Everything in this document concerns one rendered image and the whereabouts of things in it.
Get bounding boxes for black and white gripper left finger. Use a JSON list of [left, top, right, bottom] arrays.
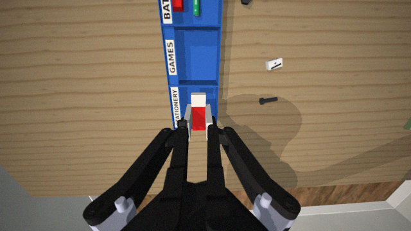
[[83, 104, 192, 231]]

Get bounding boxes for dark grey bolt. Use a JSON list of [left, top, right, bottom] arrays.
[[259, 97, 278, 105]]

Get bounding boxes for green battery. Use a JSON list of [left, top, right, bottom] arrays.
[[193, 0, 200, 16]]

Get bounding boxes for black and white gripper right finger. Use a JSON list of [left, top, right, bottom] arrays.
[[205, 104, 301, 231]]

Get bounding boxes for blue three-compartment bin rack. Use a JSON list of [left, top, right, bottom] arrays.
[[158, 0, 223, 130]]

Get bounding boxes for dark grey hex nut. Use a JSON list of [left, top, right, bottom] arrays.
[[241, 0, 251, 5]]

